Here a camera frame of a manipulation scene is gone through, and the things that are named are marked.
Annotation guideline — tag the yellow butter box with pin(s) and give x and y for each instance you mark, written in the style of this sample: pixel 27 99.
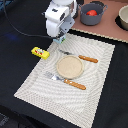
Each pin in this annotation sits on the yellow butter box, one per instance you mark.
pixel 40 53

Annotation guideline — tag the knife with wooden handle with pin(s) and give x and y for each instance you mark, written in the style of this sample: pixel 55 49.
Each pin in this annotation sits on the knife with wooden handle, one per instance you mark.
pixel 80 56

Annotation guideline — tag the red tomato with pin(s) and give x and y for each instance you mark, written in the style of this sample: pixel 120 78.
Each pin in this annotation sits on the red tomato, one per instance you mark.
pixel 91 13

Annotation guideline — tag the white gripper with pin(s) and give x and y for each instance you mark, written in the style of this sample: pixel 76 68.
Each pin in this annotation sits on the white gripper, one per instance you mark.
pixel 59 17

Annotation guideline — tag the beige bowl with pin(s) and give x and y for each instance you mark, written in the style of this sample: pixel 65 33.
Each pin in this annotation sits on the beige bowl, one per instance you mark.
pixel 123 14

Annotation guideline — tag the beige round plate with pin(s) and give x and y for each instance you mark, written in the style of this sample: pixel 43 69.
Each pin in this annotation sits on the beige round plate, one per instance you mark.
pixel 70 67

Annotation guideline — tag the grey two-handled pot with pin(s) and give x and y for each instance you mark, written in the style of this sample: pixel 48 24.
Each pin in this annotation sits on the grey two-handled pot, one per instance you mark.
pixel 98 7

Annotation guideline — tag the white woven placemat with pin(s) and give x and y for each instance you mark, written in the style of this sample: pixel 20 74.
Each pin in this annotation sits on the white woven placemat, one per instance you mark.
pixel 69 103

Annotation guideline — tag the white milk carton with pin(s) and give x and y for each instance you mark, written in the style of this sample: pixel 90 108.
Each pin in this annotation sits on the white milk carton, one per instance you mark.
pixel 60 40

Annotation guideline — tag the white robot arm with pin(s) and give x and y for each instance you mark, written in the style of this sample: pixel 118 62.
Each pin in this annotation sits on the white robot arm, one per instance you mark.
pixel 59 17

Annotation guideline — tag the fork with wooden handle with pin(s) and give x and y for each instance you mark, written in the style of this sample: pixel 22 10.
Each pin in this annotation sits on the fork with wooden handle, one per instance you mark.
pixel 74 84

